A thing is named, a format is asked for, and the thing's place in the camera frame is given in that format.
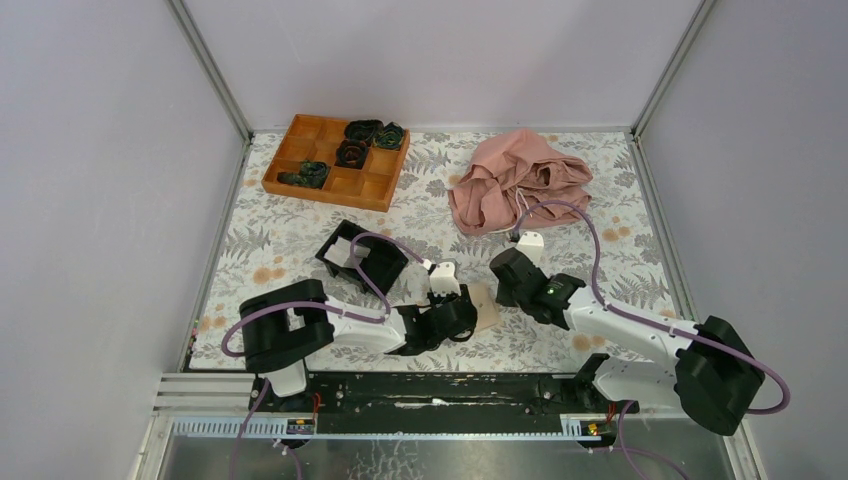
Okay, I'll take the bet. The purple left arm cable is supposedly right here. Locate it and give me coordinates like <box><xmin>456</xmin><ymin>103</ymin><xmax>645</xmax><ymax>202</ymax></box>
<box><xmin>220</xmin><ymin>231</ymin><xmax>435</xmax><ymax>478</ymax></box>

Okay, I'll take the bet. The dark rolled belt centre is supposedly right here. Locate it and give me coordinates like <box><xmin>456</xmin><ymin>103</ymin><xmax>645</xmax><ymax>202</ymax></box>
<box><xmin>335</xmin><ymin>139</ymin><xmax>370</xmax><ymax>170</ymax></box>

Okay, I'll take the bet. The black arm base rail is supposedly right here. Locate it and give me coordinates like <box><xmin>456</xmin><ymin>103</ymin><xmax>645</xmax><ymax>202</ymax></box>
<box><xmin>248</xmin><ymin>371</ymin><xmax>625</xmax><ymax>435</ymax></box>

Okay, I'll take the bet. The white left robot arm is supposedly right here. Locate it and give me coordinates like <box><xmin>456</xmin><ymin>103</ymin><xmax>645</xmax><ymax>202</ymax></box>
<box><xmin>222</xmin><ymin>279</ymin><xmax>478</xmax><ymax>411</ymax></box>

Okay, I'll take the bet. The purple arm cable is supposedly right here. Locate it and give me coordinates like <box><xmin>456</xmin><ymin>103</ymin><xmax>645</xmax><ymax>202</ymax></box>
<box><xmin>510</xmin><ymin>200</ymin><xmax>791</xmax><ymax>478</ymax></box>
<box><xmin>220</xmin><ymin>231</ymin><xmax>435</xmax><ymax>478</ymax></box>

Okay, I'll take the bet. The floral patterned table mat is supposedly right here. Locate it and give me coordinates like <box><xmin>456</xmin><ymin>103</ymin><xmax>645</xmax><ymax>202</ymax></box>
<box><xmin>188</xmin><ymin>132</ymin><xmax>677</xmax><ymax>373</ymax></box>

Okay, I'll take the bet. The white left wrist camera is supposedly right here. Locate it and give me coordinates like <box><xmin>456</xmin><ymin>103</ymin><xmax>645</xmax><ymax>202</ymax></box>
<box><xmin>422</xmin><ymin>260</ymin><xmax>461</xmax><ymax>298</ymax></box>

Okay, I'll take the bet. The pink crumpled cloth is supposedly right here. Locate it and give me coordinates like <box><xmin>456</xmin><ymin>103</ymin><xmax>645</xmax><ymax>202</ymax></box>
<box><xmin>448</xmin><ymin>129</ymin><xmax>593</xmax><ymax>235</ymax></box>

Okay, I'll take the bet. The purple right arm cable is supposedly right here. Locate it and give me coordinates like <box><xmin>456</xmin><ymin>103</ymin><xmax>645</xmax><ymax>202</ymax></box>
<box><xmin>510</xmin><ymin>200</ymin><xmax>791</xmax><ymax>478</ymax></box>

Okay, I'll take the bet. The black card box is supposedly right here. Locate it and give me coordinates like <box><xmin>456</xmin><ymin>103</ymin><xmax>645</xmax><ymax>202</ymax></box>
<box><xmin>315</xmin><ymin>220</ymin><xmax>409</xmax><ymax>296</ymax></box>

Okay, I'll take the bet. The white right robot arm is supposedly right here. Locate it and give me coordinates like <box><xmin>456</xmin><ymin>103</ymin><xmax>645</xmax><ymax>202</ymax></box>
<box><xmin>490</xmin><ymin>248</ymin><xmax>765</xmax><ymax>436</ymax></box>

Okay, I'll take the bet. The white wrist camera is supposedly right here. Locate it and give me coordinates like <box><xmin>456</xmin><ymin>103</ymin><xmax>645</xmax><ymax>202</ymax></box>
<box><xmin>422</xmin><ymin>260</ymin><xmax>461</xmax><ymax>298</ymax></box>
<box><xmin>510</xmin><ymin>231</ymin><xmax>545</xmax><ymax>264</ymax></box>

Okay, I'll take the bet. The dark green rolled belt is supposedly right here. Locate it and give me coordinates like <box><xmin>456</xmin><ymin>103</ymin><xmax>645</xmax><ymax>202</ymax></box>
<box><xmin>372</xmin><ymin>122</ymin><xmax>406</xmax><ymax>151</ymax></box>

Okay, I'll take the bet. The orange wooden divided tray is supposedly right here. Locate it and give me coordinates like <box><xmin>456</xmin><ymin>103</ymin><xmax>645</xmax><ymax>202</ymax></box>
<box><xmin>262</xmin><ymin>114</ymin><xmax>410</xmax><ymax>212</ymax></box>

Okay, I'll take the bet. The dark rolled belt top left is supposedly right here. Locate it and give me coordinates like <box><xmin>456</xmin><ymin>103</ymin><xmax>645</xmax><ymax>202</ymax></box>
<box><xmin>344</xmin><ymin>119</ymin><xmax>384</xmax><ymax>145</ymax></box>

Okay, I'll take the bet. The tan leather card holder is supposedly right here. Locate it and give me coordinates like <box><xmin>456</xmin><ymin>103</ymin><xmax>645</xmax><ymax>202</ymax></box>
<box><xmin>468</xmin><ymin>283</ymin><xmax>503</xmax><ymax>331</ymax></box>

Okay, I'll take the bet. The dark belt lower left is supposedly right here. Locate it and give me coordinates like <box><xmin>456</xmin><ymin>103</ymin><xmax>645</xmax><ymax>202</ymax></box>
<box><xmin>276</xmin><ymin>161</ymin><xmax>330</xmax><ymax>190</ymax></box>

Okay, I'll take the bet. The white slotted cable duct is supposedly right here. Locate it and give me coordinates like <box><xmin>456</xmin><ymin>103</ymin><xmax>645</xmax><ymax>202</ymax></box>
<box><xmin>170</xmin><ymin>415</ymin><xmax>621</xmax><ymax>441</ymax></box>

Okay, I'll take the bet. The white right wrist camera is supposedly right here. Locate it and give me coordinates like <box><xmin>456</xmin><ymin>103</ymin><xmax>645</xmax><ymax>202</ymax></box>
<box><xmin>510</xmin><ymin>231</ymin><xmax>545</xmax><ymax>264</ymax></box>

